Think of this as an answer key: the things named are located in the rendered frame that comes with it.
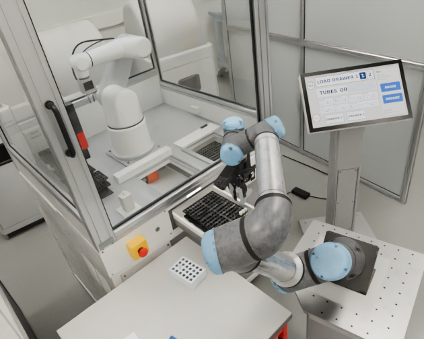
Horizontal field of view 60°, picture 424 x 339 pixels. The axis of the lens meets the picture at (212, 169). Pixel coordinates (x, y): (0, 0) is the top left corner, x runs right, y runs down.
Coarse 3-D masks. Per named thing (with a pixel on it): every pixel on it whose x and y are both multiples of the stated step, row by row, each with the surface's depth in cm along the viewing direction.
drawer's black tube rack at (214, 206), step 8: (208, 200) 161; (216, 200) 165; (224, 200) 160; (192, 208) 158; (200, 208) 162; (208, 208) 157; (216, 208) 156; (224, 208) 156; (232, 208) 155; (240, 208) 154; (184, 216) 159; (192, 216) 155; (200, 216) 153; (208, 216) 153; (216, 216) 152; (224, 216) 151; (232, 216) 152; (200, 224) 154; (208, 224) 149; (216, 224) 149
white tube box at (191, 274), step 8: (176, 264) 147; (184, 264) 147; (192, 264) 146; (176, 272) 143; (184, 272) 143; (192, 272) 142; (200, 272) 142; (184, 280) 141; (192, 280) 139; (200, 280) 142; (192, 288) 140
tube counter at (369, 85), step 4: (352, 84) 187; (356, 84) 187; (360, 84) 186; (364, 84) 186; (368, 84) 186; (372, 84) 186; (340, 88) 187; (344, 88) 187; (348, 88) 187; (352, 88) 186; (356, 88) 186; (360, 88) 186; (364, 88) 186; (368, 88) 186; (372, 88) 186; (376, 88) 186; (340, 92) 186; (344, 92) 186; (348, 92) 186; (352, 92) 186
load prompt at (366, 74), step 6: (354, 72) 187; (360, 72) 187; (366, 72) 187; (372, 72) 187; (318, 78) 188; (324, 78) 188; (330, 78) 187; (336, 78) 187; (342, 78) 187; (348, 78) 187; (354, 78) 187; (360, 78) 187; (366, 78) 187; (372, 78) 186; (318, 84) 187; (324, 84) 187; (330, 84) 187; (336, 84) 187
